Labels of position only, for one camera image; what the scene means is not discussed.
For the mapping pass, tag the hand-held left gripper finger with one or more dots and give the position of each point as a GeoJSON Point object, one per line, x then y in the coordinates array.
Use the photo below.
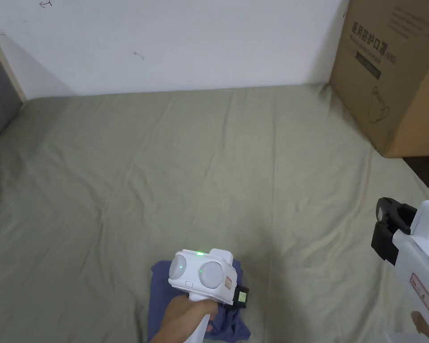
{"type": "Point", "coordinates": [242, 297]}

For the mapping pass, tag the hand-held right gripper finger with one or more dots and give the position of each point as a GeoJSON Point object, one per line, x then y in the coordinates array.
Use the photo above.
{"type": "Point", "coordinates": [383, 243]}
{"type": "Point", "coordinates": [389, 210]}

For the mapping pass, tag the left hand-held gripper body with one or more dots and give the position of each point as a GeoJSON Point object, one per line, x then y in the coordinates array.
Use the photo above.
{"type": "Point", "coordinates": [196, 275]}

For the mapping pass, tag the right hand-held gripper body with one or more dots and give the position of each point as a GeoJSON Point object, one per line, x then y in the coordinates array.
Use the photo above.
{"type": "Point", "coordinates": [423, 257]}

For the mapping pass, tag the dark blue shirt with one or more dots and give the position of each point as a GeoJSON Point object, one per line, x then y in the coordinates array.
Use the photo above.
{"type": "Point", "coordinates": [232, 326]}

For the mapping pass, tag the person's left forearm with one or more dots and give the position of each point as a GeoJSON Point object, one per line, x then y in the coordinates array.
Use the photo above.
{"type": "Point", "coordinates": [157, 338]}

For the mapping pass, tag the person's left hand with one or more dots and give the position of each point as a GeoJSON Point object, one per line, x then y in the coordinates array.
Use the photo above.
{"type": "Point", "coordinates": [186, 316]}

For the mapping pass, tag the person's right hand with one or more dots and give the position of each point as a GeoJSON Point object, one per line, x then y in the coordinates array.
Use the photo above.
{"type": "Point", "coordinates": [426, 328]}

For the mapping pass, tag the bed with pale green sheet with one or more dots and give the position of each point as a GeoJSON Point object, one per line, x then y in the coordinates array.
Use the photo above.
{"type": "Point", "coordinates": [171, 160]}

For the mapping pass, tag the brown cardboard carton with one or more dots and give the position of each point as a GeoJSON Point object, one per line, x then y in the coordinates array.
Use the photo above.
{"type": "Point", "coordinates": [389, 53]}

